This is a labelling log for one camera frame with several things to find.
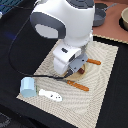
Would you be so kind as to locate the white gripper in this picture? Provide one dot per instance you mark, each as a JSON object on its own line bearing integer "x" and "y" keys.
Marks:
{"x": 68, "y": 58}

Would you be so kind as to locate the light blue cup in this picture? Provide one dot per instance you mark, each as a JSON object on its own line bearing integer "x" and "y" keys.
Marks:
{"x": 27, "y": 88}

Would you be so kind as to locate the brown sausage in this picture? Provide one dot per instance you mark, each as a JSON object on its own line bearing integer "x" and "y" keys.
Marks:
{"x": 81, "y": 71}

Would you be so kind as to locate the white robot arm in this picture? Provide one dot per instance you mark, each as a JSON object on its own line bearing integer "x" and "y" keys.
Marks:
{"x": 69, "y": 21}

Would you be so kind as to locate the round wooden plate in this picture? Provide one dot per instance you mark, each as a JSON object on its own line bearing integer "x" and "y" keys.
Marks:
{"x": 77, "y": 76}

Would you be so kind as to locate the beige woven placemat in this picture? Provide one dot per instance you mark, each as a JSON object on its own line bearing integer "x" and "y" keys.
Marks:
{"x": 78, "y": 108}

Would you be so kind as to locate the brown stove board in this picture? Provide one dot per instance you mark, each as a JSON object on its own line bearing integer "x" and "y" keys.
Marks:
{"x": 111, "y": 28}

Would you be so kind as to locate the beige bowl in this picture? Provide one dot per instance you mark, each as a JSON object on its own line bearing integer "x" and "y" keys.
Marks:
{"x": 124, "y": 16}

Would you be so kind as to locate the knife with wooden handle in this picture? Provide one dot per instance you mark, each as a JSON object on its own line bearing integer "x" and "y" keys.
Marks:
{"x": 94, "y": 61}

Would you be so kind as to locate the fork with wooden handle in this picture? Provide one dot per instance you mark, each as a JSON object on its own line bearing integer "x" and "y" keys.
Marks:
{"x": 74, "y": 84}

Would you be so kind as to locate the grey saucepan with handle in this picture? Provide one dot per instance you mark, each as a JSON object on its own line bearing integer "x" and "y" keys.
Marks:
{"x": 100, "y": 15}

